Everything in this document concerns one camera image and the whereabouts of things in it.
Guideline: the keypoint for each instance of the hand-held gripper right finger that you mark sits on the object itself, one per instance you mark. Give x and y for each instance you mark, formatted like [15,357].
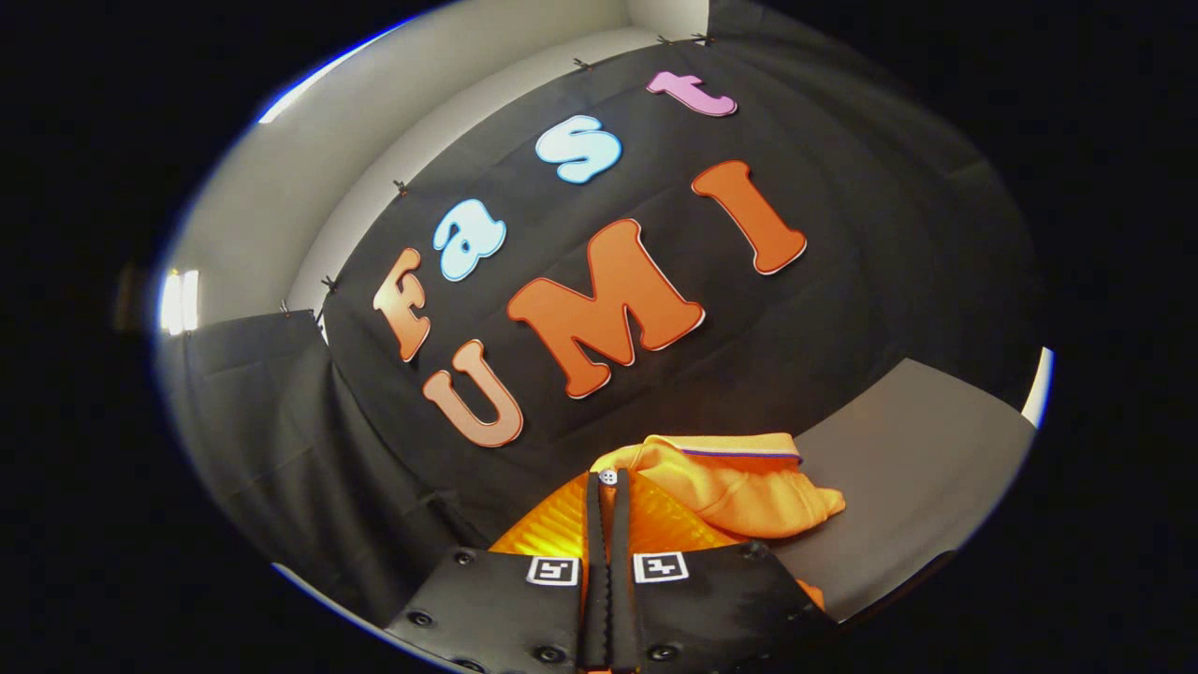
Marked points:
[621,580]

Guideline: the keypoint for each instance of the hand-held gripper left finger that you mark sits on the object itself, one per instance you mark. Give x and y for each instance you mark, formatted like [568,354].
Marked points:
[595,580]

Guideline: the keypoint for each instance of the yellow polo shirt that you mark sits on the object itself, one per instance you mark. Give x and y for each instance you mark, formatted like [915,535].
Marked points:
[739,487]

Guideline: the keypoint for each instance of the ceiling light strip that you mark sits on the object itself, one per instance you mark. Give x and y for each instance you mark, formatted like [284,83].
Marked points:
[178,301]
[309,82]

